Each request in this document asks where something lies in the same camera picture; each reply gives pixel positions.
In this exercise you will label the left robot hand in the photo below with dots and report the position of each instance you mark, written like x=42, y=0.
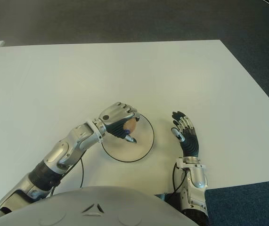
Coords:
x=113, y=117

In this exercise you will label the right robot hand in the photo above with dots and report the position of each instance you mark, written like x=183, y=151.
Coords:
x=190, y=143

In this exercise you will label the apple with blue sticker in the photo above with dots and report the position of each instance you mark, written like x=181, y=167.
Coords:
x=130, y=126

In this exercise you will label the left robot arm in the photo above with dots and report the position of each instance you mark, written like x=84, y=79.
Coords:
x=63, y=150

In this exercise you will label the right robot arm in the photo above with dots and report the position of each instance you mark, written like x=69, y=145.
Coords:
x=195, y=186

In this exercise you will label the white plate with black rim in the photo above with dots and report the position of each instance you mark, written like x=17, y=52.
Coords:
x=139, y=148

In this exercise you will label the grey robot torso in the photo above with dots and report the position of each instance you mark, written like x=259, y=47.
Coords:
x=96, y=209

